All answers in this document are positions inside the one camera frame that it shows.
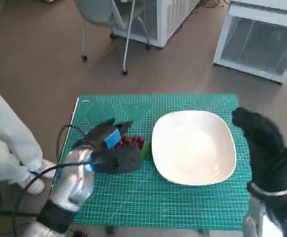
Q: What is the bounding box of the white cabinet with grey grille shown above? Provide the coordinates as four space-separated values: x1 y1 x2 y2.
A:
213 0 287 84

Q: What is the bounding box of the green cutting mat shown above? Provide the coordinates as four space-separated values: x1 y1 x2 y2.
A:
71 93 255 224

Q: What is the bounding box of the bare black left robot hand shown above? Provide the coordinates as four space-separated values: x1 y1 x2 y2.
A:
75 118 136 153

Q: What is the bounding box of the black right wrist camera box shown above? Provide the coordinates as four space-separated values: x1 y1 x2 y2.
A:
265 196 287 237

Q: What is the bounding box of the grey chair with white legs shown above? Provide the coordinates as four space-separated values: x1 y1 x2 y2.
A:
73 0 152 75

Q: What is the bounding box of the thin dark cable bundle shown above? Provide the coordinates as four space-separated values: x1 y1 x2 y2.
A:
187 0 230 19

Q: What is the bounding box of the person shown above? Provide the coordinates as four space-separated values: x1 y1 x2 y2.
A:
0 76 57 196

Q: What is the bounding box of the red toy grape bunch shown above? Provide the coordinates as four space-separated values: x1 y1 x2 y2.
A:
116 135 152 160

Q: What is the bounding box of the white square plate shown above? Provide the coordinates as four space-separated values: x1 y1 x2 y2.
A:
151 110 237 186

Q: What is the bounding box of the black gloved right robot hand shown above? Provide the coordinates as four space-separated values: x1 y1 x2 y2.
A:
231 107 287 196

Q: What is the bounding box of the white cabinet with mesh door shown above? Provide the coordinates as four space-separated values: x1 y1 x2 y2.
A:
110 0 196 48

